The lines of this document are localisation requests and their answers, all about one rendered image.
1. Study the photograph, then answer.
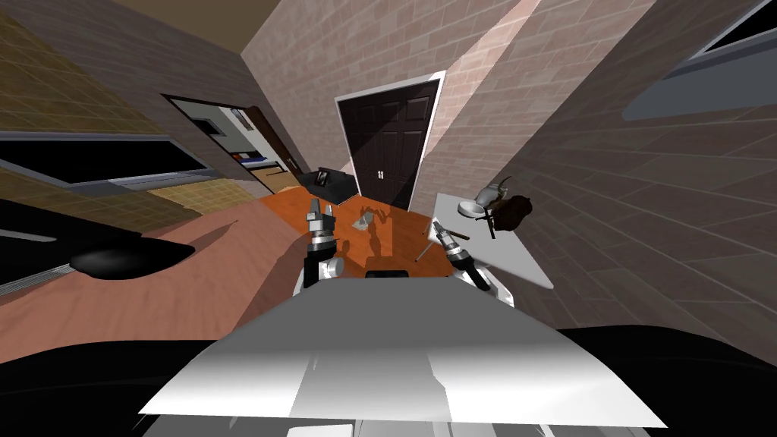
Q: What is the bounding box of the white table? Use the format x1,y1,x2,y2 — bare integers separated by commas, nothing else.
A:
415,175,555,291

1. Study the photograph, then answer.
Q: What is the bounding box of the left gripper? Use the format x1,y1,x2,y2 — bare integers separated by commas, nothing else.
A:
307,199,338,244

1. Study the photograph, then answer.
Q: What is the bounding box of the brown open door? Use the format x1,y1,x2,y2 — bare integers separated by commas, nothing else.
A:
245,105,303,178

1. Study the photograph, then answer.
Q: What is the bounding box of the dark panelled double door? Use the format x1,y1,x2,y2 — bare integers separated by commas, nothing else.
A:
336,78,441,212

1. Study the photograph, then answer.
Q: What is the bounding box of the black armchair with picture frame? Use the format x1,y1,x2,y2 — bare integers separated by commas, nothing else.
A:
300,168,360,206

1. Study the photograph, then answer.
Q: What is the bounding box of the black glossy furniture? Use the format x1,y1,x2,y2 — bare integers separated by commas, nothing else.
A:
0,199,197,288

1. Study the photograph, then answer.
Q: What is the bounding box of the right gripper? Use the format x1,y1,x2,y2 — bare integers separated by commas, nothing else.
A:
430,221,464,259

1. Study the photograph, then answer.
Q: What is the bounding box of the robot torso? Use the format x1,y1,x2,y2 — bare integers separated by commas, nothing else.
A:
139,269,669,437

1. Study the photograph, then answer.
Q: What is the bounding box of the dark window with grey frame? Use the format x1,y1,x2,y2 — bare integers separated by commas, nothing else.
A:
0,134,215,187
621,0,777,122

